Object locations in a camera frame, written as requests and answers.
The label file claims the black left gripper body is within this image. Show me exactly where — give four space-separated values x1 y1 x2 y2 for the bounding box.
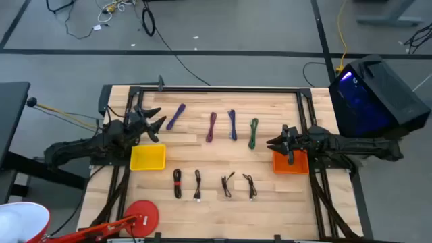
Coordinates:
126 105 153 140

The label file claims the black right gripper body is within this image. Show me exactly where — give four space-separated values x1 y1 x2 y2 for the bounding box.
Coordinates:
281 124 310 156

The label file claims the purple braided USB cable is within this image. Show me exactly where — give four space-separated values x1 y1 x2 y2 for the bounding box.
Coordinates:
165 103 187 131

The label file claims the thin black USB cable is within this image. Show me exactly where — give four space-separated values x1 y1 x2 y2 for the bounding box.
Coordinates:
193 169 203 203
221 171 236 198
242 173 258 202

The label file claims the black cable with red tie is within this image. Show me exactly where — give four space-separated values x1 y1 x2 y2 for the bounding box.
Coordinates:
173 168 183 200

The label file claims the orange plastic basket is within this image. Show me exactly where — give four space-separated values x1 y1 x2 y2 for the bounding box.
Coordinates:
271 150 310 176

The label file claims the yellow plastic basket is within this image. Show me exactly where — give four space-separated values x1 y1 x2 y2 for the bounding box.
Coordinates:
129 144 167 172

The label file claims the red desk lamp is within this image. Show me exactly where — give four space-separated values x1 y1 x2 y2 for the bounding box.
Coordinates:
0 199 160 243

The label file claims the black computer case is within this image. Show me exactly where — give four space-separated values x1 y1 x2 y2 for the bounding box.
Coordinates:
327 53 432 139

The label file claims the yellow stick with black knob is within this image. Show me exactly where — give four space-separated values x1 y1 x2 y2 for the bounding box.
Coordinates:
26 97 99 131

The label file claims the black desk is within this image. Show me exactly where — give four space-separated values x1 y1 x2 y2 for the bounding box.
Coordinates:
0 81 89 205

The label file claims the grey desk leg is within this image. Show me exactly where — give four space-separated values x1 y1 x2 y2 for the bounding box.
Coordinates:
352 0 425 28

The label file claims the thin black floor cable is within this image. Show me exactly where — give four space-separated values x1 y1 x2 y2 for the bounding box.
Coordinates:
63 3 102 41
302 61 327 88

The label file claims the yellow floor cable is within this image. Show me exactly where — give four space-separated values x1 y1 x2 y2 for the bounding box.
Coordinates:
335 0 349 74

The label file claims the black coiled floor cable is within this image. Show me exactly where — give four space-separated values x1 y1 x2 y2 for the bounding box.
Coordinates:
140 0 212 87

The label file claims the white cable bundle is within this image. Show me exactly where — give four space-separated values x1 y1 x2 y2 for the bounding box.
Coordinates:
92 0 136 32

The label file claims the black cable bundle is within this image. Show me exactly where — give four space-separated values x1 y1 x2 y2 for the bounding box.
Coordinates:
403 22 432 55

